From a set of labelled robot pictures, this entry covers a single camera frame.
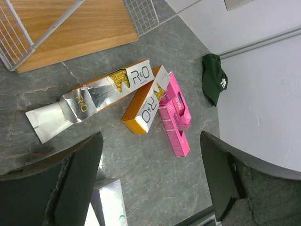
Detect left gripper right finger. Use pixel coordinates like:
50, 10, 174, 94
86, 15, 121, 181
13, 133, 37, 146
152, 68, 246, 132
200, 131, 301, 226

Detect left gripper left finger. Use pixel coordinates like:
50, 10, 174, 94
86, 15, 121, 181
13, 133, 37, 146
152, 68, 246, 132
0, 132, 103, 226

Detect pink toothpaste box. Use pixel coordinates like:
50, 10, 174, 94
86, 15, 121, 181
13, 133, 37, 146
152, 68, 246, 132
158, 100, 190, 157
160, 72, 192, 129

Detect silver Protefix toothpaste box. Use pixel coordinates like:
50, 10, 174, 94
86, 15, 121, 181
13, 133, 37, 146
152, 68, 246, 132
85, 178, 128, 226

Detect torn silver R&O toothpaste box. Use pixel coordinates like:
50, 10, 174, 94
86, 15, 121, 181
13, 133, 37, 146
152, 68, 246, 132
25, 59, 154, 144

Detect orange silver R&O toothpaste box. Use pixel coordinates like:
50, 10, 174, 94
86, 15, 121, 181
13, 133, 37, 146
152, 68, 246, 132
121, 65, 171, 135

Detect dark green NY cap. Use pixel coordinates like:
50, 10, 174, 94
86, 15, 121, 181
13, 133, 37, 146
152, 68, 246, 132
202, 53, 228, 106

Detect white wire wooden shelf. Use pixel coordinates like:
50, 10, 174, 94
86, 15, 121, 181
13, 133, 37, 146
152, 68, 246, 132
0, 0, 159, 73

